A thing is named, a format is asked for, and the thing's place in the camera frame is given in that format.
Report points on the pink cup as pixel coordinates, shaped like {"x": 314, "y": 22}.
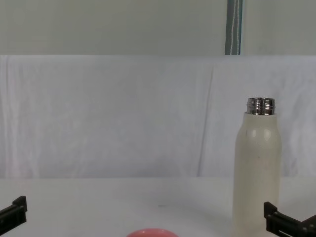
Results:
{"x": 152, "y": 233}

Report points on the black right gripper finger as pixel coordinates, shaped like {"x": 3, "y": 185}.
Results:
{"x": 274, "y": 219}

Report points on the cream vacuum bottle steel neck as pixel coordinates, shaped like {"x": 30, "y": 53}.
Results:
{"x": 256, "y": 168}

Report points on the white table cloth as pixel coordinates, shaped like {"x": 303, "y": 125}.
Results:
{"x": 111, "y": 205}

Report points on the grey striped post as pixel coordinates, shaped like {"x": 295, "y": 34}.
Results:
{"x": 233, "y": 27}

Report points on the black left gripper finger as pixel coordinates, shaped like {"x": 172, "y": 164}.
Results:
{"x": 17, "y": 211}

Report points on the wrinkled white backdrop cloth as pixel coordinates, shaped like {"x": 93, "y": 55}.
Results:
{"x": 123, "y": 116}

